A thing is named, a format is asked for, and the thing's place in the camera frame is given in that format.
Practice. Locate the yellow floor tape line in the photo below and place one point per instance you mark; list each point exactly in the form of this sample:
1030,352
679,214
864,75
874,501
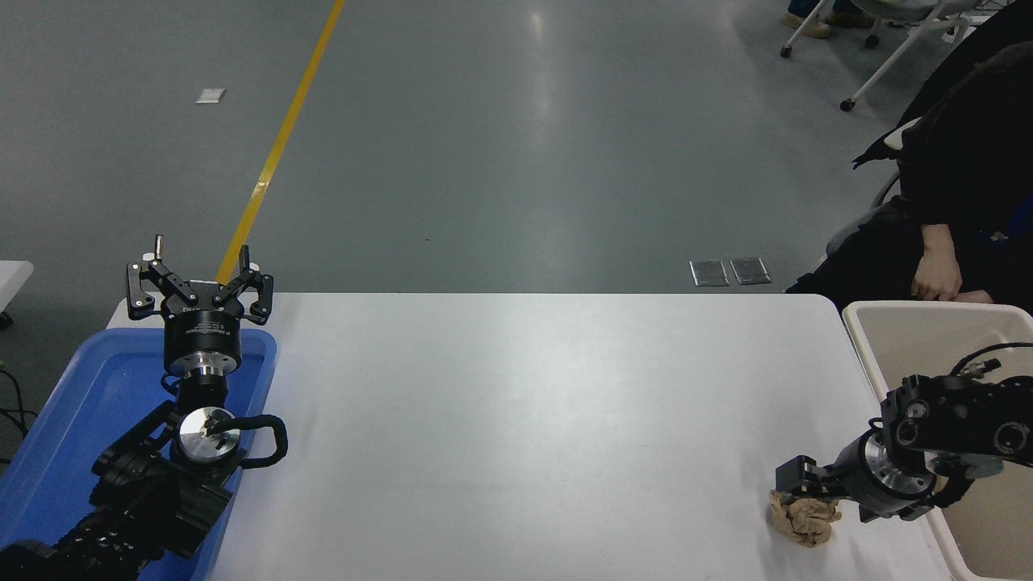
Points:
279,145

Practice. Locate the blue plastic tray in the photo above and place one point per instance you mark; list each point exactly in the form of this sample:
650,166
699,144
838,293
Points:
89,387

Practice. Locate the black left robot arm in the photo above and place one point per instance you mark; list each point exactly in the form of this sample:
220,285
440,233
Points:
145,500

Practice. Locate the silver floor plate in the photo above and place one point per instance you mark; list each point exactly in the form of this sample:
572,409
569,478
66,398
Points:
709,273
751,271

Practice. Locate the small white floor patch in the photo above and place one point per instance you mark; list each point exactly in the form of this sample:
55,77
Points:
211,95

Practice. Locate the person's left hand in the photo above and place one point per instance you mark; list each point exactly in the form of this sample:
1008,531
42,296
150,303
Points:
974,298

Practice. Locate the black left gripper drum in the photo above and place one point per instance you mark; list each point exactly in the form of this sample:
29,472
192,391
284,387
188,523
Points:
202,335

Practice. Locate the person's right hand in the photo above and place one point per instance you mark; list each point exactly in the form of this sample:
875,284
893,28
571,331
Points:
938,266

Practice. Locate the tan paper ball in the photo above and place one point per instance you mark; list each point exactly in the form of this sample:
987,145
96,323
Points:
807,523

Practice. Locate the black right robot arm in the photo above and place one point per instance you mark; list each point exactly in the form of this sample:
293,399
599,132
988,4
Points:
960,411

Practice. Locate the large pale plastic bin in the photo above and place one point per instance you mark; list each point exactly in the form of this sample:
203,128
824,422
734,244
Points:
928,339

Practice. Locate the black jacket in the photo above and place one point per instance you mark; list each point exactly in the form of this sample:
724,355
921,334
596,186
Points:
993,24

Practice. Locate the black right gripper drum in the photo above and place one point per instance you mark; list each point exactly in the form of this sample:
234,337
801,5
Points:
857,478

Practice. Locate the small white side table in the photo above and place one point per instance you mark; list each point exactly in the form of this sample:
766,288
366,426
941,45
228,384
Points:
12,278

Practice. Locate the person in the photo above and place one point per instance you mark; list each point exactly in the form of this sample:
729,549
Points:
807,24
968,145

